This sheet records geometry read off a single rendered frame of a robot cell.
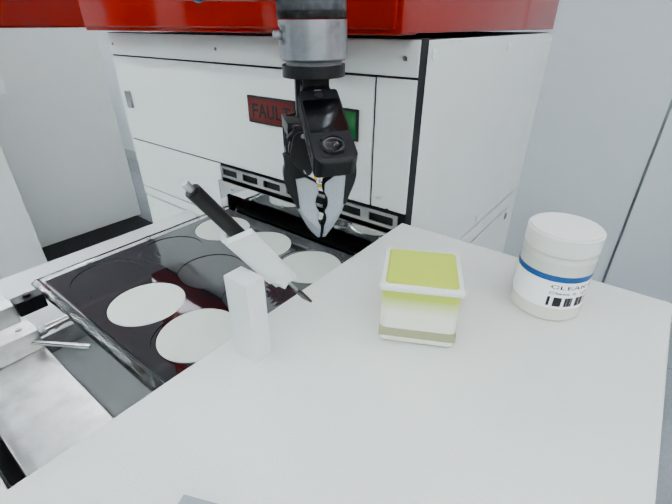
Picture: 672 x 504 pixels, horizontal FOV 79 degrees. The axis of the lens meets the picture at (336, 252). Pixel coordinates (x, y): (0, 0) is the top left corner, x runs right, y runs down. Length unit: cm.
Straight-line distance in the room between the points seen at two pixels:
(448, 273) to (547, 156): 174
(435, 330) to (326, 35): 31
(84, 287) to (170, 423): 38
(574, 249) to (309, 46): 33
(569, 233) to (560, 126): 163
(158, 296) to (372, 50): 45
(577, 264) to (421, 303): 16
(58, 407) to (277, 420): 28
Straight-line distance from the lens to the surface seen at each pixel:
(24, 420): 55
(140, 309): 61
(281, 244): 72
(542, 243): 44
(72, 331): 73
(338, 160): 41
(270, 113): 77
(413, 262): 40
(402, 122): 61
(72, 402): 55
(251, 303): 35
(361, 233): 69
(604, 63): 203
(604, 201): 212
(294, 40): 47
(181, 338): 54
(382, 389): 37
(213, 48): 87
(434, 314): 38
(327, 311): 44
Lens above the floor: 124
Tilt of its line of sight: 29 degrees down
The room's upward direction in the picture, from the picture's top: straight up
